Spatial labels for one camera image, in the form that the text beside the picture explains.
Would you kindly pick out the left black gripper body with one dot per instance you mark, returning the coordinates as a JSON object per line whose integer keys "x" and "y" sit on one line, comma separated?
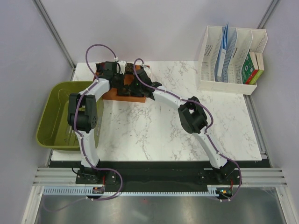
{"x": 120, "y": 81}

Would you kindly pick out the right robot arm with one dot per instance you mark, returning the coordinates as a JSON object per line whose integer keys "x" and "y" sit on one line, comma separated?
{"x": 193, "y": 119}

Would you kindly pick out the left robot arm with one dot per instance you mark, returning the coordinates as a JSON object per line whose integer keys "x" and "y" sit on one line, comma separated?
{"x": 82, "y": 109}

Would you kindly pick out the wooden compartment tray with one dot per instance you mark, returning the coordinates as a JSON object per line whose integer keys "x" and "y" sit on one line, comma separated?
{"x": 126, "y": 98}

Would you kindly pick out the rolled dark gold tie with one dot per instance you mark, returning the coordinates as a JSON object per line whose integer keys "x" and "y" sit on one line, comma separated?
{"x": 129, "y": 69}

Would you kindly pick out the olive green plastic basket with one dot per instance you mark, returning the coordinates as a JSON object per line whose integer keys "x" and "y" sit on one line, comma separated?
{"x": 53, "y": 130}

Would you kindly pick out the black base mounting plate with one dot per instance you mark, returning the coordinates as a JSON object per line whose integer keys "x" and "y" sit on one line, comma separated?
{"x": 130, "y": 175}

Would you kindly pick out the blue paper folder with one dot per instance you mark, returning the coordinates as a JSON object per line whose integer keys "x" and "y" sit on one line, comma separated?
{"x": 227, "y": 46}

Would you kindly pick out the green white book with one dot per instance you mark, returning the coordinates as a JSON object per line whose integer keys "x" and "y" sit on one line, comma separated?
{"x": 250, "y": 67}

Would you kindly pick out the white plastic file organizer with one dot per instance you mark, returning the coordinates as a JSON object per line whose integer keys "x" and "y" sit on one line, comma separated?
{"x": 248, "y": 40}

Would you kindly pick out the red spine book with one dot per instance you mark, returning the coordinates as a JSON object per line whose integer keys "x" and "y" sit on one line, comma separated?
{"x": 260, "y": 63}

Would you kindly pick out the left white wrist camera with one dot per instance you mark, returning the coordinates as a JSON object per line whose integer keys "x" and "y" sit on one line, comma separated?
{"x": 121, "y": 67}

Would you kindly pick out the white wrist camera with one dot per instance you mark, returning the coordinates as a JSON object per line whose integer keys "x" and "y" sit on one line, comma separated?
{"x": 145, "y": 67}
{"x": 121, "y": 67}

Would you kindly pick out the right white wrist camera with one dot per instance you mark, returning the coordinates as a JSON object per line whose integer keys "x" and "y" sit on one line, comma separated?
{"x": 145, "y": 67}

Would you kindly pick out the white slotted cable duct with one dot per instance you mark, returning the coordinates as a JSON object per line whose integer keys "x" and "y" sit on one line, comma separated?
{"x": 103, "y": 191}

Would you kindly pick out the aluminium rail frame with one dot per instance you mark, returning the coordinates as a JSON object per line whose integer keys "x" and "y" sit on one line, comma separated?
{"x": 249, "y": 178}

